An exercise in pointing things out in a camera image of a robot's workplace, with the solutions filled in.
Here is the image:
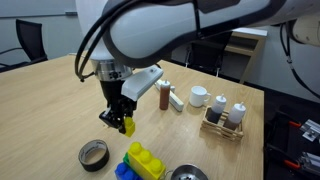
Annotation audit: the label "small yellow block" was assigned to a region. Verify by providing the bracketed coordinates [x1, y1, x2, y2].
[124, 117, 135, 137]

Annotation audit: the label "black tape roll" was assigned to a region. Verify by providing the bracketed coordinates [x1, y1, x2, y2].
[78, 140, 109, 172]

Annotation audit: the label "white mug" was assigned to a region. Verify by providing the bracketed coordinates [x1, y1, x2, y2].
[189, 86, 211, 107]

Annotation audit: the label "black office chair right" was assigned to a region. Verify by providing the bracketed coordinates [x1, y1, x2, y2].
[186, 32, 231, 75]

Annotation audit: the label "black office chair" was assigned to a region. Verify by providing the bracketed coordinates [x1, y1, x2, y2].
[186, 32, 231, 75]
[0, 19, 48, 72]

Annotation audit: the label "aluminium bracket left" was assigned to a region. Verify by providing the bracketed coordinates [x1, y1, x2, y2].
[299, 152, 320, 176]

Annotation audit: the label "white power strip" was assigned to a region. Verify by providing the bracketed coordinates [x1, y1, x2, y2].
[155, 80, 184, 112]

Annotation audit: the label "dark sauce squeeze bottle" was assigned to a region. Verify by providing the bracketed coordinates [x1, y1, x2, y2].
[207, 94, 227, 123]

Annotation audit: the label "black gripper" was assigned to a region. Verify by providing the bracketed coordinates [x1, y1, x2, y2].
[99, 80, 137, 134]

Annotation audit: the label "black office chair left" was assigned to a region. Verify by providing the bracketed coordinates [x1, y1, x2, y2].
[0, 19, 48, 72]

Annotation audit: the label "brown sauce squeeze bottle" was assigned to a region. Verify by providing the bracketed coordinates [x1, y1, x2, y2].
[224, 102, 246, 130]

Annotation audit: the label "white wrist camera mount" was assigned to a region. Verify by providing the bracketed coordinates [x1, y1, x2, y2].
[121, 65, 163, 101]

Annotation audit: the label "stacked colourful blocks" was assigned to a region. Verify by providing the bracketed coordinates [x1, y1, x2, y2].
[114, 142, 166, 180]

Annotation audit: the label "aluminium bracket right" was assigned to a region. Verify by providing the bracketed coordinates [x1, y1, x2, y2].
[300, 119, 320, 142]

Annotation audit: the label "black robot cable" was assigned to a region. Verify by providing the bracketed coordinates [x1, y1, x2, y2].
[74, 0, 201, 83]

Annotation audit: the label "orange black clamp left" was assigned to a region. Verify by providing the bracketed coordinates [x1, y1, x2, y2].
[284, 160, 301, 170]

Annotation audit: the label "wooden condiment crate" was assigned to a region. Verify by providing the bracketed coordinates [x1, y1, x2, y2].
[201, 106, 244, 142]

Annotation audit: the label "red-brown sauce bottle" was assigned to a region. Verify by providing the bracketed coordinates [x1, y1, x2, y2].
[159, 80, 170, 110]

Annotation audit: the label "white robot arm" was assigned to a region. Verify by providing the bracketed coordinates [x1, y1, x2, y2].
[74, 0, 320, 134]

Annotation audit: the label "orange black clamp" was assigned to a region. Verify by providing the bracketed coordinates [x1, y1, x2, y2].
[284, 160, 301, 170]
[289, 121, 302, 128]

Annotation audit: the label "orange black clamp right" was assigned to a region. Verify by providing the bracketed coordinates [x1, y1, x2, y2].
[289, 121, 302, 128]

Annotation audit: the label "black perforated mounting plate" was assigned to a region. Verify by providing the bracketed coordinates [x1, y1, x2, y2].
[263, 111, 320, 180]

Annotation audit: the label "small steel pot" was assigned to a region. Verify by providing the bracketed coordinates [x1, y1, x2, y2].
[164, 164, 209, 180]

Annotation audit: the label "wooden shelf cabinet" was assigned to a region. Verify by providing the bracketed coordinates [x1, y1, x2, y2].
[225, 28, 268, 84]

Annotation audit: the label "aluminium bracket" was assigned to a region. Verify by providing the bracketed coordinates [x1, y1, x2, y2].
[299, 152, 320, 176]
[300, 119, 320, 142]

